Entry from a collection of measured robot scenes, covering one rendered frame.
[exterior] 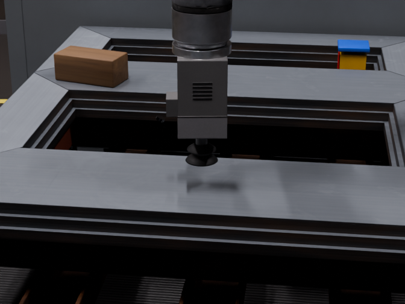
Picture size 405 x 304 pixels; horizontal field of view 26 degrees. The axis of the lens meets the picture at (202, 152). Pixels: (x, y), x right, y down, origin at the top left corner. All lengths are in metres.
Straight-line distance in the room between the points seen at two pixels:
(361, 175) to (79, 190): 0.39
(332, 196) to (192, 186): 0.19
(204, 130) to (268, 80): 0.50
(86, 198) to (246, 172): 0.23
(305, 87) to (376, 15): 0.42
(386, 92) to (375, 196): 0.42
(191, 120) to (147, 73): 0.54
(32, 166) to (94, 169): 0.09
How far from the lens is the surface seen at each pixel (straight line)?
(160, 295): 1.52
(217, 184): 1.18
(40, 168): 1.25
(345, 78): 1.63
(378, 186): 1.20
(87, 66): 1.57
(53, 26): 2.03
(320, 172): 1.23
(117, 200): 1.14
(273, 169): 1.23
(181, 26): 1.08
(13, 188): 1.20
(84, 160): 1.27
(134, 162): 1.25
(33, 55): 2.06
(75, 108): 1.56
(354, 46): 1.73
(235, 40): 1.85
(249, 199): 1.14
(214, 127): 1.11
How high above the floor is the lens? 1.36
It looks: 23 degrees down
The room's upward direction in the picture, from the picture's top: straight up
